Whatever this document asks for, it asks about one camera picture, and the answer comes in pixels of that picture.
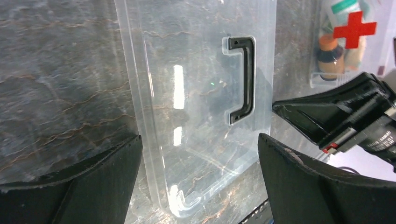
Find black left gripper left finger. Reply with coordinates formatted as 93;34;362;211
0;135;142;224

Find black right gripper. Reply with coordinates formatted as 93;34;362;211
272;72;396;167

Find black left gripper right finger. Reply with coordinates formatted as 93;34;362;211
258;133;396;224

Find brown medicine bottle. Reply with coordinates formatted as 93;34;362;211
317;33;345;81

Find clear plastic storage box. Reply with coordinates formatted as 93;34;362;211
310;0;396;90

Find white bottle green label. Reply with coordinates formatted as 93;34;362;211
326;0;362;28

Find clear box lid black handle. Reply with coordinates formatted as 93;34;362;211
115;0;276;218

